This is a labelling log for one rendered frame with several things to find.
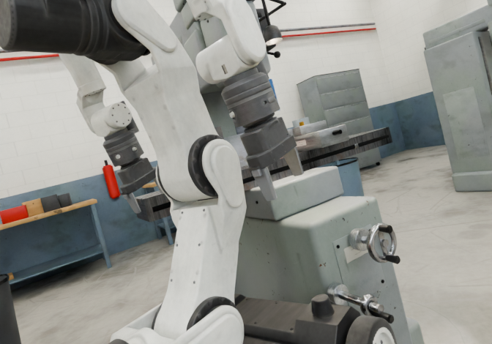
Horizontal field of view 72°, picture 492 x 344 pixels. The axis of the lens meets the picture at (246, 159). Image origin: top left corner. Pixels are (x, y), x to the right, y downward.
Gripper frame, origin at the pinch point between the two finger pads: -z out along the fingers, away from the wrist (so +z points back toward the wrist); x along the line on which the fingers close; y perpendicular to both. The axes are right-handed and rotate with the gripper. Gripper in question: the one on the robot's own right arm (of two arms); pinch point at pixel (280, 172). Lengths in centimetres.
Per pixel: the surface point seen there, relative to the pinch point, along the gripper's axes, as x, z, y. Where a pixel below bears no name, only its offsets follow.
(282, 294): 34, -58, 48
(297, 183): 49, -20, 32
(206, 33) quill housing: 68, 47, 59
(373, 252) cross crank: 33, -40, 5
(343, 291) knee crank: 26, -48, 15
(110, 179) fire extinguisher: 192, -14, 438
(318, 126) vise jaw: 86, -9, 35
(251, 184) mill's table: 44, -16, 48
